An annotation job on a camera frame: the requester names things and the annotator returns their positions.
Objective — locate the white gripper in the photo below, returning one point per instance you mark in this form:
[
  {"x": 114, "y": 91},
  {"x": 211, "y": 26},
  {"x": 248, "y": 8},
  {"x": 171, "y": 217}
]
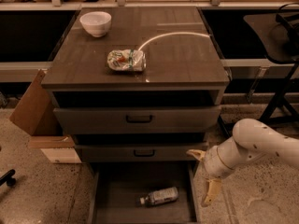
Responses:
[{"x": 214, "y": 164}]

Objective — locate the clear plastic water bottle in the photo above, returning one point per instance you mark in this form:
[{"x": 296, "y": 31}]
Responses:
[{"x": 160, "y": 196}]

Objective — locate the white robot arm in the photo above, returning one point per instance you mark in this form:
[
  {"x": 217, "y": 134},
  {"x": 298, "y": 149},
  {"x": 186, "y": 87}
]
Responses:
[{"x": 250, "y": 140}]

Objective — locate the top grey drawer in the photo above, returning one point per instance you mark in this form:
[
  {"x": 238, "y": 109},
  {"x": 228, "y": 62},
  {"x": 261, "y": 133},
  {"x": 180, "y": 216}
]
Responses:
[{"x": 112, "y": 120}]

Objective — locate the middle grey drawer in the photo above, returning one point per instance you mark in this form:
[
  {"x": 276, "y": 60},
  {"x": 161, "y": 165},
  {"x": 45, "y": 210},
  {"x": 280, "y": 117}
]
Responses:
[{"x": 123, "y": 153}]

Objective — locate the bottom grey open drawer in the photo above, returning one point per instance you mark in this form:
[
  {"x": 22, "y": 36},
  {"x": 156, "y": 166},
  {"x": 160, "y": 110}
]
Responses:
[{"x": 118, "y": 188}]

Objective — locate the grey drawer cabinet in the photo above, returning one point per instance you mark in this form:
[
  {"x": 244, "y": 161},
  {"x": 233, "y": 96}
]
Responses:
[{"x": 183, "y": 70}]

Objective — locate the crumpled snack bag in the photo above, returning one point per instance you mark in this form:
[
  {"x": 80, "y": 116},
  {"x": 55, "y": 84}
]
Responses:
[{"x": 127, "y": 60}]

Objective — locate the brown cardboard box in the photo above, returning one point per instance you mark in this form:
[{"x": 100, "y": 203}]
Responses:
[{"x": 34, "y": 115}]

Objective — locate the white ceramic bowl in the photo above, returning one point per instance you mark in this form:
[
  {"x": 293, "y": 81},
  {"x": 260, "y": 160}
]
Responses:
[{"x": 96, "y": 23}]

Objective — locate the black office chair caster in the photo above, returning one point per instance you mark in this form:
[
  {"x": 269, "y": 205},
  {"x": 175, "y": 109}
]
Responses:
[{"x": 8, "y": 178}]

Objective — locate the black middle drawer handle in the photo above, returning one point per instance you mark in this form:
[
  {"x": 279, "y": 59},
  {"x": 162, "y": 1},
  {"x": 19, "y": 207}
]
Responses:
[{"x": 144, "y": 153}]

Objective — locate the black drawer handle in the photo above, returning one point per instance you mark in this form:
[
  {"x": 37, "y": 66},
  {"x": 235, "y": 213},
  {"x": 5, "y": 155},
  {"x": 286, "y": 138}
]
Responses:
[
  {"x": 144, "y": 153},
  {"x": 139, "y": 119}
]

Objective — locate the black top drawer handle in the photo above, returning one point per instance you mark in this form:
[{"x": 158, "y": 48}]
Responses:
[{"x": 139, "y": 119}]

